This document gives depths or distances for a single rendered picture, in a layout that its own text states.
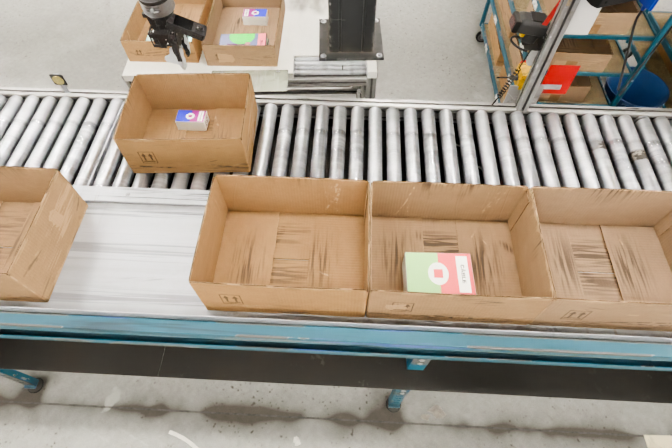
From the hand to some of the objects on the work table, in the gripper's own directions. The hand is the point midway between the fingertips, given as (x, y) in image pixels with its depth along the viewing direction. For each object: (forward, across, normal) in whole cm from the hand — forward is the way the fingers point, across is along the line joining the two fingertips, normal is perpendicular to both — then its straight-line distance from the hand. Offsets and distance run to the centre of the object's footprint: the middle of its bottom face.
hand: (187, 60), depth 149 cm
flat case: (+25, -32, +9) cm, 41 cm away
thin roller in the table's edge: (+28, -24, +44) cm, 58 cm away
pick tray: (+28, -41, +9) cm, 50 cm away
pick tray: (+28, -42, -22) cm, 55 cm away
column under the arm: (+28, -40, +52) cm, 71 cm away
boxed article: (+28, -50, +11) cm, 58 cm away
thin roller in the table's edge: (+28, -26, +44) cm, 59 cm away
